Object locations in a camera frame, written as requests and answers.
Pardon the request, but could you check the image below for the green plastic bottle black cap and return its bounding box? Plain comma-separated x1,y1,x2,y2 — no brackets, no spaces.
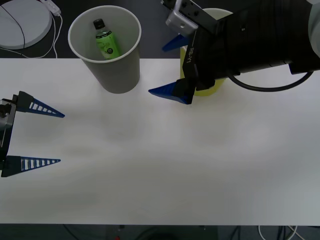
92,18,123,60

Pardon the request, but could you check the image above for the white power strip cable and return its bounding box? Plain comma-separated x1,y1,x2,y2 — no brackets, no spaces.
0,14,64,60

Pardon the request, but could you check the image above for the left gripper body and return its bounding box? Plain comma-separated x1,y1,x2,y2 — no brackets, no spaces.
0,94,20,164

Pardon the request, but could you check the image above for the yellow-green plastic waste bin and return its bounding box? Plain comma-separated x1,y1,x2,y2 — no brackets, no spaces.
179,7,234,98

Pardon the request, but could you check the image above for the thin black cable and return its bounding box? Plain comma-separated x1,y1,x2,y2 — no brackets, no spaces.
0,4,27,60

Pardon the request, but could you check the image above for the white power strip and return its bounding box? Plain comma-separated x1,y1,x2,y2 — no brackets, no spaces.
39,0,62,16

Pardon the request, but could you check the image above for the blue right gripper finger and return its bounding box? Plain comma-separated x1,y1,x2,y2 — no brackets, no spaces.
147,79,195,105
161,33,193,53

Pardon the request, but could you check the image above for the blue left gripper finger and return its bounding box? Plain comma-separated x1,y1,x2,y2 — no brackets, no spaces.
0,155,62,178
15,90,66,119

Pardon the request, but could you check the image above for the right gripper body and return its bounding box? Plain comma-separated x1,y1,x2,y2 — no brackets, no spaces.
181,16,230,99

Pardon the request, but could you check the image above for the white round disc base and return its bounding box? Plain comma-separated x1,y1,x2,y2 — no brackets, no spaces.
0,0,53,50

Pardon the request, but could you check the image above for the grey plastic waste bin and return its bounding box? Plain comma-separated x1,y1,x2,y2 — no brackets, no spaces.
67,6,142,95

